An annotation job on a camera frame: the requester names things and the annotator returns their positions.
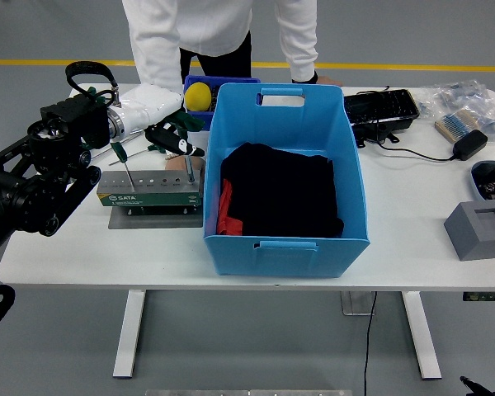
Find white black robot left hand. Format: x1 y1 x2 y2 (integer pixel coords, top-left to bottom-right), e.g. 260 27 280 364
118 84 206 158

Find person's right hand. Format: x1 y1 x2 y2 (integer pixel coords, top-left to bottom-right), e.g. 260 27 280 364
164 155 206 172

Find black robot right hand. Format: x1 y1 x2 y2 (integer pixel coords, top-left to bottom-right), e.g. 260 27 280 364
460 375 495 396

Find large green T-handle hex key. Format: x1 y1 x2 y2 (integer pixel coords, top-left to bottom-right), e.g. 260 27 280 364
163 110 206 183

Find green steel hex key stand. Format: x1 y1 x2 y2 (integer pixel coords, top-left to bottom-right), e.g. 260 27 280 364
97 168 204 208

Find slim green T-handle hex key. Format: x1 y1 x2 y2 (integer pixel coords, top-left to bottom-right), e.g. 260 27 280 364
108 139 134 183

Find light blue folding box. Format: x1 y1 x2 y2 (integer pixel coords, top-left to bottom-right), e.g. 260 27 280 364
202 82 371 280

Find black wristwatch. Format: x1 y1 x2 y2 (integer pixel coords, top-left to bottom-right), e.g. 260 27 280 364
291 70 319 85

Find yellow lemon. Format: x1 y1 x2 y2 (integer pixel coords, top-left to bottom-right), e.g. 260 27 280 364
184 81 213 111

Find black plastic tray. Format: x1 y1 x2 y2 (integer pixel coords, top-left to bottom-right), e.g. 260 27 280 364
342 88 421 126

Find black device with mounting ears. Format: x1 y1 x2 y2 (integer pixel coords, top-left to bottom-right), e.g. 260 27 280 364
351 119 413 149

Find white table leg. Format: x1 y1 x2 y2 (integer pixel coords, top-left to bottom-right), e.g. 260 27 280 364
112 290 148 380
400 290 442 380

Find orange cloth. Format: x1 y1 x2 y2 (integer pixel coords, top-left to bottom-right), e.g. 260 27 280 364
216 177 244 237

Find dark blue plastic bin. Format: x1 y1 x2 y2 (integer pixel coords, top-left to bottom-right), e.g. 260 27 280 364
182 74 262 132

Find person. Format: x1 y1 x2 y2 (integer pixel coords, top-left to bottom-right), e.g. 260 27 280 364
121 0 319 94

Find black cloth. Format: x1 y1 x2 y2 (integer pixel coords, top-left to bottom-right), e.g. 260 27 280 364
219 142 346 239

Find tan resistor tape bundle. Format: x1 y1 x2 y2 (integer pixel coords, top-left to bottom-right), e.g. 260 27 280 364
434 109 482 144

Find clear bags of components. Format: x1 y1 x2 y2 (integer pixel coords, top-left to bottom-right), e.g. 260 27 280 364
416 79 495 145

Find metal plate under table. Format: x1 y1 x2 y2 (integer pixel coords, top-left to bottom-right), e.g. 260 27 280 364
340 290 375 317

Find grey foam block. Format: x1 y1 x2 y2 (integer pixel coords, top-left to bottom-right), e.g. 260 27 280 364
443 200 495 262

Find black power adapter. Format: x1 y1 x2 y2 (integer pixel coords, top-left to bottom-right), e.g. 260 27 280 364
451 129 489 162

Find blue-rimmed parts tray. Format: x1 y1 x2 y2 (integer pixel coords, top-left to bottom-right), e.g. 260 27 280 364
469 160 495 203

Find short green T-handle hex key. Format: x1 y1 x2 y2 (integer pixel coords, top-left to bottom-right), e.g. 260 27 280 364
108 144 167 167

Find black floor cable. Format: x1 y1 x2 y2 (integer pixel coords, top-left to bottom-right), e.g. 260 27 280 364
362 290 379 396

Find black adapter cable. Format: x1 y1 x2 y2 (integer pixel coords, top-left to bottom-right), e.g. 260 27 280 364
356 85 459 163

